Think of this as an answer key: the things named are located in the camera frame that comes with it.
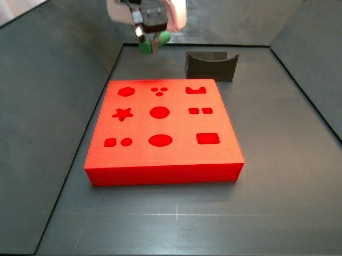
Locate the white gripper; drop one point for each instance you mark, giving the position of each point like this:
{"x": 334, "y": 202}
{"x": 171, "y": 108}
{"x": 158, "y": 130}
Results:
{"x": 150, "y": 16}

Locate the green cylinder peg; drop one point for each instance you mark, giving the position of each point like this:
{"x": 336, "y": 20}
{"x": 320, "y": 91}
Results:
{"x": 150, "y": 46}

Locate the black curved holder stand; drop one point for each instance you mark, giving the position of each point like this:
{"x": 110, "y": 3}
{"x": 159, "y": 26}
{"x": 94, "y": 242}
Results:
{"x": 211, "y": 65}

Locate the red shape sorter box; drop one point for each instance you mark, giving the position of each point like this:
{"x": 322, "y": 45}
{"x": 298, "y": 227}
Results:
{"x": 163, "y": 133}

